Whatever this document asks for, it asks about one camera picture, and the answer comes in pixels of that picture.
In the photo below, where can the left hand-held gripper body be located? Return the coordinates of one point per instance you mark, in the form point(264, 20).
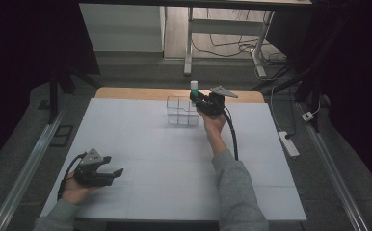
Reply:
point(91, 159)

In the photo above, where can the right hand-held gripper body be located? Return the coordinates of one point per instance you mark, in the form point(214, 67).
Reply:
point(214, 102)

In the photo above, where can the green and white glue stick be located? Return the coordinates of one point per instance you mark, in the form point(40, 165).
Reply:
point(194, 86)

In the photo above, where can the clear acrylic organizer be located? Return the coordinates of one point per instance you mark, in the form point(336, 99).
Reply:
point(180, 112)

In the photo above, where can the person's right hand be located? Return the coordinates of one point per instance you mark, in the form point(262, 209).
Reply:
point(214, 123)

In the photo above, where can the person's left hand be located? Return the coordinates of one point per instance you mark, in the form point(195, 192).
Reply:
point(74, 192)

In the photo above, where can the white table mat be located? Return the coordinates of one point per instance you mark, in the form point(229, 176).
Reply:
point(148, 154)

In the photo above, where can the white-legged desk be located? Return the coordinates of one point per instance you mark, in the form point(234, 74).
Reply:
point(189, 48)

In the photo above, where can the wooden table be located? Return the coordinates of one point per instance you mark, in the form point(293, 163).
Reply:
point(142, 93)

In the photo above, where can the black stand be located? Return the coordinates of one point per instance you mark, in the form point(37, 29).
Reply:
point(53, 96)
point(309, 86)

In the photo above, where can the white power strip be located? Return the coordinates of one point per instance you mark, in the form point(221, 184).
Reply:
point(288, 144)

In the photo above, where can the white cabinet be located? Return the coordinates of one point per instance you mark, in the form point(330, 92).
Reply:
point(123, 29)

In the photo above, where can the dark curtain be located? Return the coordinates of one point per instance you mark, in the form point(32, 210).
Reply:
point(20, 64)
point(357, 80)

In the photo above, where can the black floor frame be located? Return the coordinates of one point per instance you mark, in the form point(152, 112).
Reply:
point(62, 136)

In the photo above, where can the metal floor rail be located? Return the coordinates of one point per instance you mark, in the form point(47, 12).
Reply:
point(30, 166)
point(332, 166)

